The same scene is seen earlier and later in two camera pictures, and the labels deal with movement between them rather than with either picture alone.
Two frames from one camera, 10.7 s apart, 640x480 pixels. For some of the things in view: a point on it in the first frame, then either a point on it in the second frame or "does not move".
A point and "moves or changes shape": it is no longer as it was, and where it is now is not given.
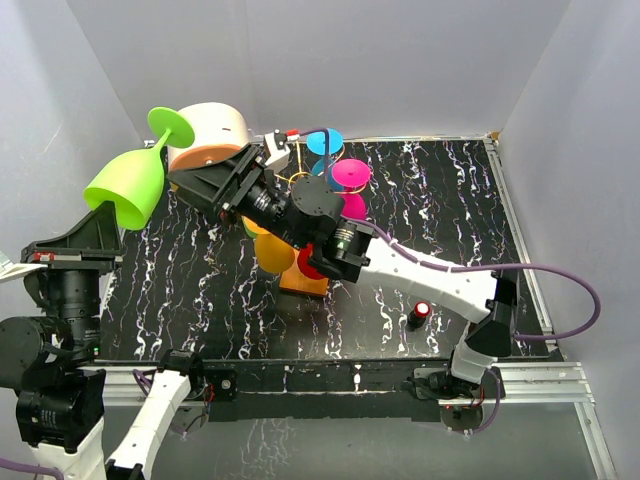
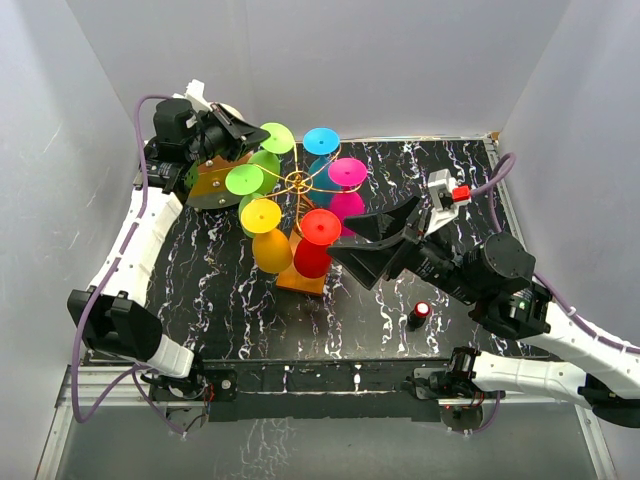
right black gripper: [236, 179] → [369, 261]
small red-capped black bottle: [417, 317] does not move
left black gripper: [95, 242] → [244, 136]
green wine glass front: [252, 234] moves or changes shape
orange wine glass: [274, 254] does not move
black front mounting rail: [326, 390] does not move
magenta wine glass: [352, 173] does not move
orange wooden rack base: [294, 279] does not move
